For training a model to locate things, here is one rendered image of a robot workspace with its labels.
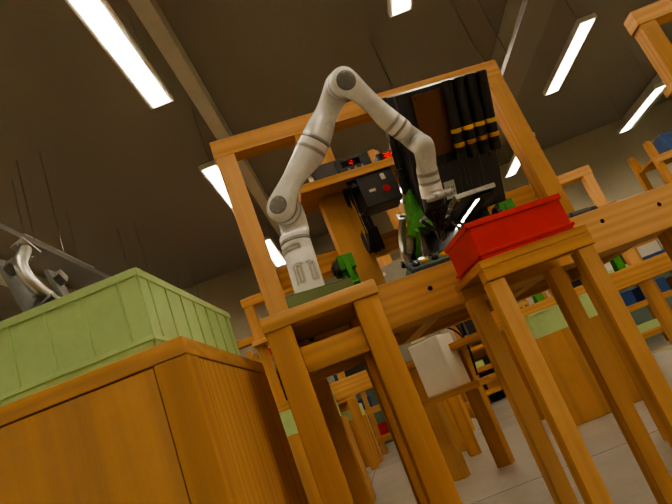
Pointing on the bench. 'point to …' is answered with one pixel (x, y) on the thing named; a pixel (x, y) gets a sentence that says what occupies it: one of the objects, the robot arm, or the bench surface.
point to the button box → (426, 263)
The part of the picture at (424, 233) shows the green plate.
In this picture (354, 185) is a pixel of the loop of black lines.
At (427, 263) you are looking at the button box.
